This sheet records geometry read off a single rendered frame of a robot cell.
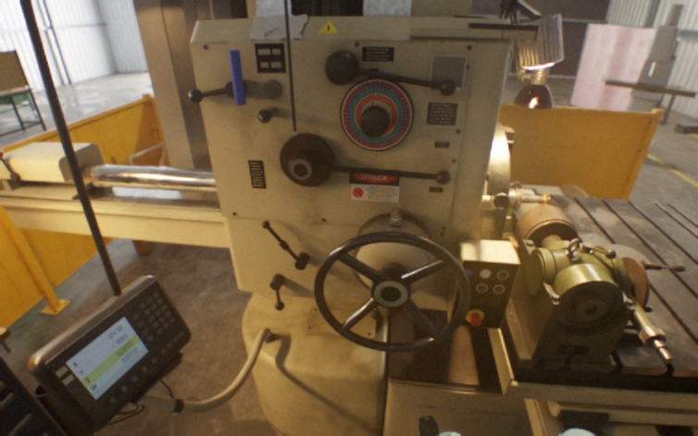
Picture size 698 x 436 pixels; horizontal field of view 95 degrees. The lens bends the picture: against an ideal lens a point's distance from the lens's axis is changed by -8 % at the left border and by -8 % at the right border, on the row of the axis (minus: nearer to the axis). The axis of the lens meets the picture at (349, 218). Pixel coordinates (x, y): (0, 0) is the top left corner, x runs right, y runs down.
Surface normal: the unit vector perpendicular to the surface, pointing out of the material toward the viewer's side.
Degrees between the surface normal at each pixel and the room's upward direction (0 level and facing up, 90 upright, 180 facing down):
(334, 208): 90
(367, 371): 0
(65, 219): 90
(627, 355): 0
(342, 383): 90
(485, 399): 90
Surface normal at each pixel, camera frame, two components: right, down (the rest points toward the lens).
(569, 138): -0.14, 0.50
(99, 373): 0.87, -0.11
